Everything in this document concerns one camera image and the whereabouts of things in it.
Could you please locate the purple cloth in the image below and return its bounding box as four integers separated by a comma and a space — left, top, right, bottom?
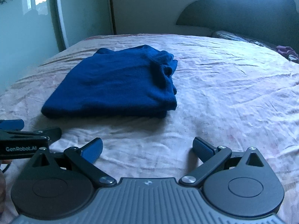
275, 45, 299, 64

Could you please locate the dark scalloped headboard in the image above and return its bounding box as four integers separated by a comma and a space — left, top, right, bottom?
176, 0, 299, 50

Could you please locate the glossy wardrobe sliding door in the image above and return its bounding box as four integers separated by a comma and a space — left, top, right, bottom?
0, 0, 115, 94

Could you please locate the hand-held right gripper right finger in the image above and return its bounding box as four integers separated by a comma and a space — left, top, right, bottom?
179, 136, 265, 188

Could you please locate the blue beaded sweater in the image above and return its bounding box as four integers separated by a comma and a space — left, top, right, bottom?
41, 44, 178, 120

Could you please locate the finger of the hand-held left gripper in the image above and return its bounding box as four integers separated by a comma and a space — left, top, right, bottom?
0, 119, 25, 130
0, 127, 62, 143

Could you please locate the bed with pink sheet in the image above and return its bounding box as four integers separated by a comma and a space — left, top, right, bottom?
0, 33, 299, 224

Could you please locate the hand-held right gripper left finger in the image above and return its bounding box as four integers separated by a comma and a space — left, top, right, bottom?
31, 137, 117, 188

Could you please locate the patterned pillow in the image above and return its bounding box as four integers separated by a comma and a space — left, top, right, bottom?
211, 29, 282, 49

